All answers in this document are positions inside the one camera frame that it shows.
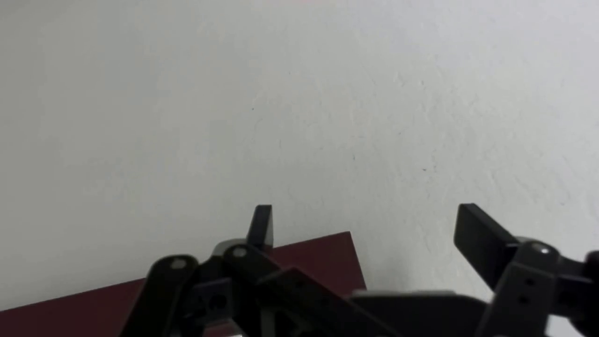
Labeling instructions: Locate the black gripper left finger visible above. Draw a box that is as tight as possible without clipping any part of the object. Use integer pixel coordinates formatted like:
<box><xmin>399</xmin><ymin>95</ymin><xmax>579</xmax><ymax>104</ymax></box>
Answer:
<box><xmin>121</xmin><ymin>204</ymin><xmax>401</xmax><ymax>337</ymax></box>

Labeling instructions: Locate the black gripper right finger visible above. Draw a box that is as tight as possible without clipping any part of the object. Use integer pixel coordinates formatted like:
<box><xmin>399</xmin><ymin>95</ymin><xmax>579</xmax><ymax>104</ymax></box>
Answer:
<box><xmin>454</xmin><ymin>202</ymin><xmax>599</xmax><ymax>337</ymax></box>

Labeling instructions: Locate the dark red picture frame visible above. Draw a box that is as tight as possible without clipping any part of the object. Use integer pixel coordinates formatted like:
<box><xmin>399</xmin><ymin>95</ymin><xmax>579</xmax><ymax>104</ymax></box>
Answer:
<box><xmin>0</xmin><ymin>230</ymin><xmax>370</xmax><ymax>337</ymax></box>

